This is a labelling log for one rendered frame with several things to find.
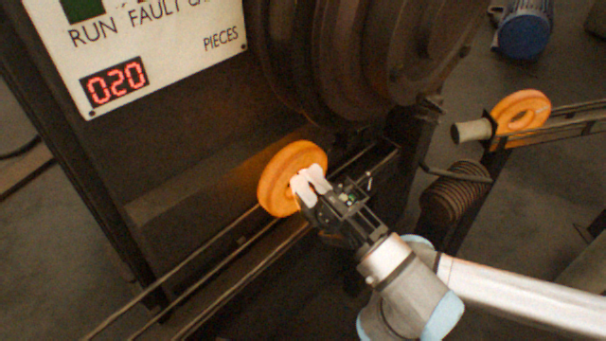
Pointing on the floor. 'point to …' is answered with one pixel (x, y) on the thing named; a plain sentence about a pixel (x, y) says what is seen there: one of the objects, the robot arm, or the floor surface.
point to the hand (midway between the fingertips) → (294, 172)
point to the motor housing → (448, 204)
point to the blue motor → (525, 28)
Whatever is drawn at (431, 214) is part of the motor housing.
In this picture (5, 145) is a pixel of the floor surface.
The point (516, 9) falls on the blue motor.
